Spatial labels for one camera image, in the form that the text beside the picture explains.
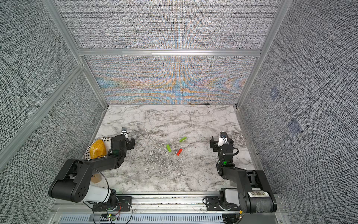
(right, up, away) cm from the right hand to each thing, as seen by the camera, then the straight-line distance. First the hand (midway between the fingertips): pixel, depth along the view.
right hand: (221, 133), depth 88 cm
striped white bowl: (-76, -6, +8) cm, 77 cm away
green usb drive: (-25, -6, +11) cm, 28 cm away
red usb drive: (-27, -13, +5) cm, 30 cm away
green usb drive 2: (-34, -11, +7) cm, 36 cm away
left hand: (-62, -2, +5) cm, 62 cm away
